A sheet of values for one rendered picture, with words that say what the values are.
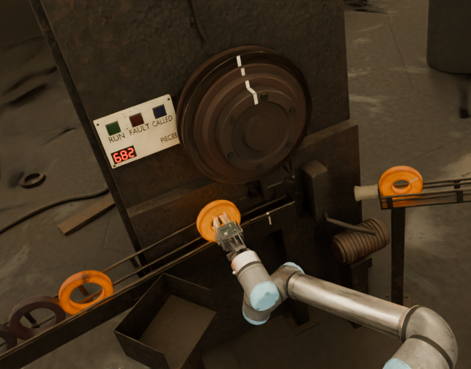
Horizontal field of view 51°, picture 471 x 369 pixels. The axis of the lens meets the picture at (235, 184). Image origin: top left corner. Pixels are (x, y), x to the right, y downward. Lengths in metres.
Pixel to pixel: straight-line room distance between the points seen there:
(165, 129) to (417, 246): 1.55
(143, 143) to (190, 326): 0.63
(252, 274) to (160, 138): 0.56
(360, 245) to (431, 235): 0.85
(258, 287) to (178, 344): 0.37
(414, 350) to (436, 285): 1.33
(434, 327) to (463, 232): 1.58
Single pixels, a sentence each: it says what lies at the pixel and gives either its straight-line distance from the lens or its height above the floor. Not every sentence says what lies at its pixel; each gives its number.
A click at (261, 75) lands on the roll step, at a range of 1.58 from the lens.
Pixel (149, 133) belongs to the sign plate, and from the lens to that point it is 1.71.
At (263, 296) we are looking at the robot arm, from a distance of 1.50.
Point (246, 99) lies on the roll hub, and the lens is 1.52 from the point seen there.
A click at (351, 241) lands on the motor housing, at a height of 0.52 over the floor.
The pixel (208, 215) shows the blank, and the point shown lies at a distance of 1.69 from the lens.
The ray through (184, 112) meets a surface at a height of 1.23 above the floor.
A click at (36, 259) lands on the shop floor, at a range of 3.32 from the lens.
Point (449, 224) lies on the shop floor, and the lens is 2.89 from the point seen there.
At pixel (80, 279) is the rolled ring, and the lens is 1.82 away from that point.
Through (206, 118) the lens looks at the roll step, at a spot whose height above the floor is 1.20.
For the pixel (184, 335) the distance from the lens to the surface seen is 1.73.
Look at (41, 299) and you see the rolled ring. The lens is 1.87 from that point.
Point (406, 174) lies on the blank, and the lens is 1.95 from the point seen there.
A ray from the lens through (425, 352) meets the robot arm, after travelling 1.27.
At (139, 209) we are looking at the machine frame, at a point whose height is 0.87.
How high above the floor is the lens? 1.93
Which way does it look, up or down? 36 degrees down
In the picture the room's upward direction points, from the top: 13 degrees counter-clockwise
